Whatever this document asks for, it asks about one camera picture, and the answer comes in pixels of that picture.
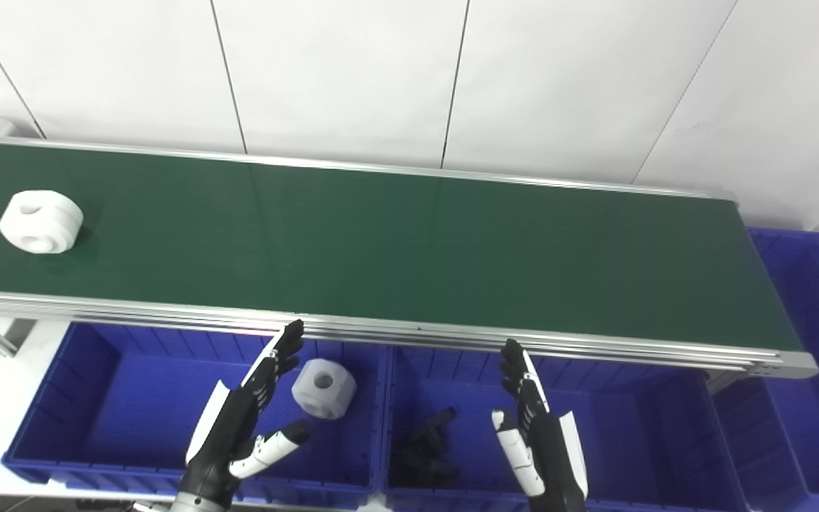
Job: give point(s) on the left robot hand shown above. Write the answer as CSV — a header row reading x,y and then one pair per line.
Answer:
x,y
228,430

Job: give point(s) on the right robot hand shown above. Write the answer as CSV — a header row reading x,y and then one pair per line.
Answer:
x,y
544,441

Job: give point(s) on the white cylindrical part with holes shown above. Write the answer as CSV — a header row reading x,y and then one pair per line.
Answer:
x,y
323,387
41,221

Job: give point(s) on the blue plastic bin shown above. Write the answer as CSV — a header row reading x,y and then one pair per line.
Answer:
x,y
594,434
189,412
800,377

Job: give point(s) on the black plastic part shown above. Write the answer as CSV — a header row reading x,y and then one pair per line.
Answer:
x,y
427,451

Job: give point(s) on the green conveyor belt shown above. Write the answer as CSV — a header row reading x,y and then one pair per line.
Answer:
x,y
352,242

